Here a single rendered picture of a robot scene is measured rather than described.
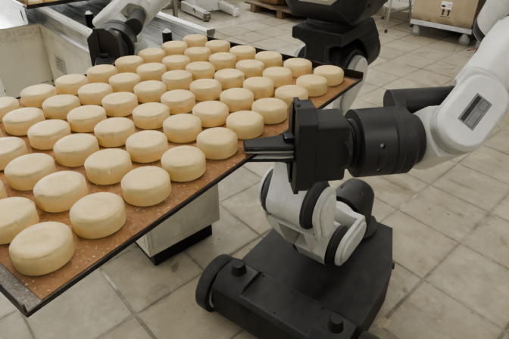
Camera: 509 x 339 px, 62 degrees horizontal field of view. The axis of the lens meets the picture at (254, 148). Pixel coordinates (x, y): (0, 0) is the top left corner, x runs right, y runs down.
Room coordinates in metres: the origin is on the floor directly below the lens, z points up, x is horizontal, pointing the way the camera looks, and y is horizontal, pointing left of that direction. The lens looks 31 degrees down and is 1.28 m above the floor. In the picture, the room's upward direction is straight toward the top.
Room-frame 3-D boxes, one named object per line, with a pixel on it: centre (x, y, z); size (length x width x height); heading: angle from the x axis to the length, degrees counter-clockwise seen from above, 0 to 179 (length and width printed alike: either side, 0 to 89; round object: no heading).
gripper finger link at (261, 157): (0.46, -0.02, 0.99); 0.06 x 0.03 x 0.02; 98
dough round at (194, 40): (0.87, 0.12, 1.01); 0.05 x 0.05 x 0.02
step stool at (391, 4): (4.81, -1.45, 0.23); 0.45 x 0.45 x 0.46; 34
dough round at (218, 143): (0.45, 0.05, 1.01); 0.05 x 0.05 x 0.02
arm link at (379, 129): (0.47, -0.11, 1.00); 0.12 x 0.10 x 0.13; 98
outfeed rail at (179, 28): (2.11, 0.80, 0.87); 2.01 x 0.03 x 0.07; 41
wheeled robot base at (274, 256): (1.08, -0.23, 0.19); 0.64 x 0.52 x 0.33; 144
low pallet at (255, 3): (5.38, -0.58, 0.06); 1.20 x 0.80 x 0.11; 44
